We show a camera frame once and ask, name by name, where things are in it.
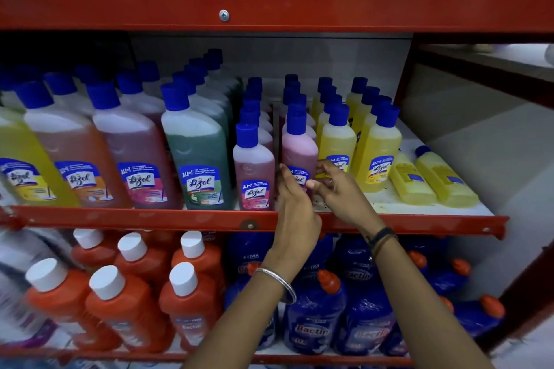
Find person's right hand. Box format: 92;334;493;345
308;160;389;241

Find person's left hand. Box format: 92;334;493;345
268;163;323;275

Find small pink cleaner bottle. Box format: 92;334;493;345
281;115;320;205

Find person's left forearm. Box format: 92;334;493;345
184;271;304;369

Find person's right forearm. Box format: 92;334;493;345
370;234;495;369

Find rows of pink blue-capped bottles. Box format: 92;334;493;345
233;74;319;212

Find rows of small yellow bottles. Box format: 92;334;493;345
312;76;480;209

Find black wrist band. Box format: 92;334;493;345
367;227;399;259

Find silver bangle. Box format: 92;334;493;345
254;266;297;305

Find group of blue orange-capped bottles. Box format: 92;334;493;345
222;231;507;357

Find group of large cleaner bottles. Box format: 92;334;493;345
0;48;243;211

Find group of orange white-capped bottles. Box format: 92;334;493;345
24;228;228;355

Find red metal shelf rack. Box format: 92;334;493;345
0;0;554;367

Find white purple refill pouch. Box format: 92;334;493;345
0;226;75;352

